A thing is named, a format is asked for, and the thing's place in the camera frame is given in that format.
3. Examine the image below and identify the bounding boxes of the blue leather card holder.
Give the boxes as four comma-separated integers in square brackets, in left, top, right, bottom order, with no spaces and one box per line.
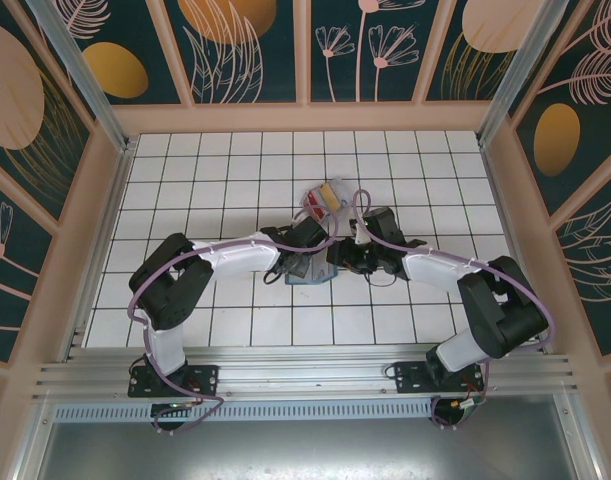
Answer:
[284,253,339,288]

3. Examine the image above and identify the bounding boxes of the clear acrylic card box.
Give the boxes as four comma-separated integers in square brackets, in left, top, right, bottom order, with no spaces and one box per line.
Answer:
[300,175,357,224]

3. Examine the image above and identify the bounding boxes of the plain gold card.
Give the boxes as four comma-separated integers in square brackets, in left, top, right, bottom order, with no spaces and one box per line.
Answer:
[318,183,343,212]

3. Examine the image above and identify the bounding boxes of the red card white logo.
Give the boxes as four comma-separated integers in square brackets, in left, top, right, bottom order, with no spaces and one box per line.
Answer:
[306,188,331,221]

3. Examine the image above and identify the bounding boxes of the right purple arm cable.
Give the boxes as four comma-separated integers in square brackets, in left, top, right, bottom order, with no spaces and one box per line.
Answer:
[349,188,556,431]

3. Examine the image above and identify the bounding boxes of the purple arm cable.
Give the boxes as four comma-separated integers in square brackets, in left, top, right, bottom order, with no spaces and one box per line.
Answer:
[349,188,556,431]
[127,206,341,434]

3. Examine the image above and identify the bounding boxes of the aluminium mounting rail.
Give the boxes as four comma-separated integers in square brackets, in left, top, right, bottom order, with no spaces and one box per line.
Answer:
[32,353,581,402]

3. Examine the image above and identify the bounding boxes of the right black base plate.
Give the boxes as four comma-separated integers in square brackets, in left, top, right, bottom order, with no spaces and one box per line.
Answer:
[393,360,486,396]

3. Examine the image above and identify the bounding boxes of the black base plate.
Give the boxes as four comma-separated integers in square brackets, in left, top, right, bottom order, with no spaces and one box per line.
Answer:
[128,363,220,399]
[393,360,486,396]

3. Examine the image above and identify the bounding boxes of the perforated metal cable tray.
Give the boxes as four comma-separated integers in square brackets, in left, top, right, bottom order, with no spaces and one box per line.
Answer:
[52,399,434,424]

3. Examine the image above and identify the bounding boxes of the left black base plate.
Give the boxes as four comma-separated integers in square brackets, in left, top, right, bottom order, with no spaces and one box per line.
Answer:
[128,363,220,399]

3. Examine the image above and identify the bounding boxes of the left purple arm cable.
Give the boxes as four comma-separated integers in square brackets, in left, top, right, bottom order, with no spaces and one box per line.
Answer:
[127,206,341,434]

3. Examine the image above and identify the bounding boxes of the aluminium side rail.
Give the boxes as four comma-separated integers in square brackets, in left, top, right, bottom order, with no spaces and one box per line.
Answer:
[477,142,554,357]
[59,142,136,364]

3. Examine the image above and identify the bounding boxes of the aluminium frame post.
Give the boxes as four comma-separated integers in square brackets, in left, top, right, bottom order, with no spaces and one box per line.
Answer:
[27,0,136,154]
[477,0,581,146]

